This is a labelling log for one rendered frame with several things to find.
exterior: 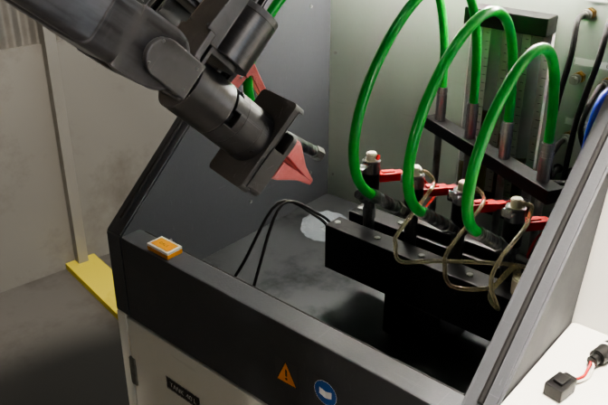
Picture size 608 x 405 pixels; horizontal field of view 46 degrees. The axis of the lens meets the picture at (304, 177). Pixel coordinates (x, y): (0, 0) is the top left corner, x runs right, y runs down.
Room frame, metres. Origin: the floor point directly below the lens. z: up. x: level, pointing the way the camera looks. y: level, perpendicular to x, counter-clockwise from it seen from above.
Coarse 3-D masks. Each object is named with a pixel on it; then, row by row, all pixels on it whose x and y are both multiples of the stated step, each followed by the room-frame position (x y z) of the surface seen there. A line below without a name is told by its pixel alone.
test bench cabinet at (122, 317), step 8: (120, 312) 1.04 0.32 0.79; (120, 320) 1.04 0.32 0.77; (120, 328) 1.05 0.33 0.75; (120, 336) 1.05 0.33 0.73; (128, 336) 1.04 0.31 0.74; (128, 344) 1.04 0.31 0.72; (128, 352) 1.04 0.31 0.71; (128, 360) 1.04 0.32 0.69; (128, 368) 1.04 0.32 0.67; (128, 376) 1.04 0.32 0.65; (128, 384) 1.04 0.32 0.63; (128, 392) 1.05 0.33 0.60; (136, 392) 1.04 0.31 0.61; (136, 400) 1.04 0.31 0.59
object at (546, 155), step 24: (528, 48) 0.85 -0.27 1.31; (552, 48) 0.88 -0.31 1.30; (552, 72) 0.90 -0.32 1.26; (504, 96) 0.79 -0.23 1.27; (552, 96) 0.91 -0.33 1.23; (552, 120) 0.91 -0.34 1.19; (480, 144) 0.76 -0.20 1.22; (552, 144) 0.92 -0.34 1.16; (480, 240) 0.78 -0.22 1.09; (504, 240) 0.83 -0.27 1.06
